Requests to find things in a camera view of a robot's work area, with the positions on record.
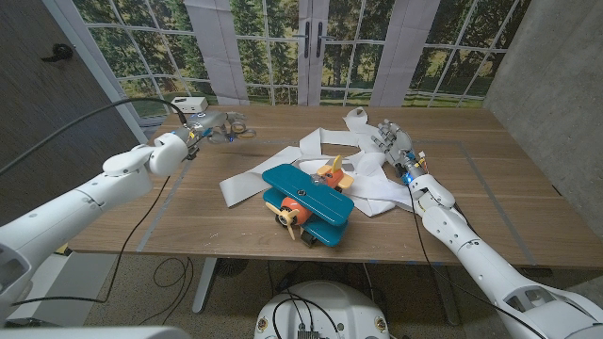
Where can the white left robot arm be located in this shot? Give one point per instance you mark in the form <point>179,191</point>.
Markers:
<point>70,212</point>

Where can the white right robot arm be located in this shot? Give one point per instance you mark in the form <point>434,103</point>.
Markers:
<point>485,268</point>

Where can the white receipt paper strip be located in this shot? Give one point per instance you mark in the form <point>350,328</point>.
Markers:
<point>372,186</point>

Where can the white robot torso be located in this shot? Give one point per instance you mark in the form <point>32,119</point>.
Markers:
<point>325,306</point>

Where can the white table leg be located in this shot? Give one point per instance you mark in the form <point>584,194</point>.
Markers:
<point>205,287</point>
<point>445,296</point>

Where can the black round floor object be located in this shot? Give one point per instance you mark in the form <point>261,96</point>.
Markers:
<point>232,267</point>

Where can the teal orange toy plane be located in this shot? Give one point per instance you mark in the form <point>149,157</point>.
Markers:
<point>311,195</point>

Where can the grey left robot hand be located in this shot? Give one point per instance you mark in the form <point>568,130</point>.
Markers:
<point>212,123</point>

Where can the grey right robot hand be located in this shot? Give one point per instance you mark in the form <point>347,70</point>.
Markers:
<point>400,146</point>

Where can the printed forest window backdrop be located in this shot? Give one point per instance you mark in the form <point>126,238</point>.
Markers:
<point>358,61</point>

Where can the white power strip box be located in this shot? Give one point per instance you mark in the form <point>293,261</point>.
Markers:
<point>193,103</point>

